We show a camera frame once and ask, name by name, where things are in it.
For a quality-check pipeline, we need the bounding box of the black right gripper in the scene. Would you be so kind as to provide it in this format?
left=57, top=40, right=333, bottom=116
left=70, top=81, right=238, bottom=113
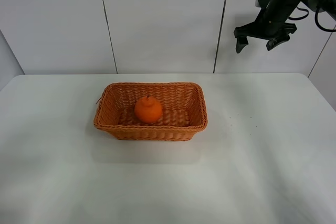
left=234, top=0, right=300, bottom=54

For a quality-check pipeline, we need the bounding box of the orange with stem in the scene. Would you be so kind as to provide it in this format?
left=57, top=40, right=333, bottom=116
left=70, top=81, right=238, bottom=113
left=134, top=95, right=163, bottom=124

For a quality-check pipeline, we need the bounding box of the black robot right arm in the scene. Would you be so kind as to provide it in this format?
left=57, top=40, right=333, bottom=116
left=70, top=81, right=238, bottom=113
left=234, top=0, right=335, bottom=53

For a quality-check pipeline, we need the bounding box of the orange woven wicker basket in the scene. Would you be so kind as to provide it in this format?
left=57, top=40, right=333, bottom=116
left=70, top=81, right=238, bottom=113
left=93, top=82, right=207, bottom=141

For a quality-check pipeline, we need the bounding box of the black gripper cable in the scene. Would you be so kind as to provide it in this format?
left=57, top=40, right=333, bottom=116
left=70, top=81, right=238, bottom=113
left=288, top=6, right=336, bottom=32

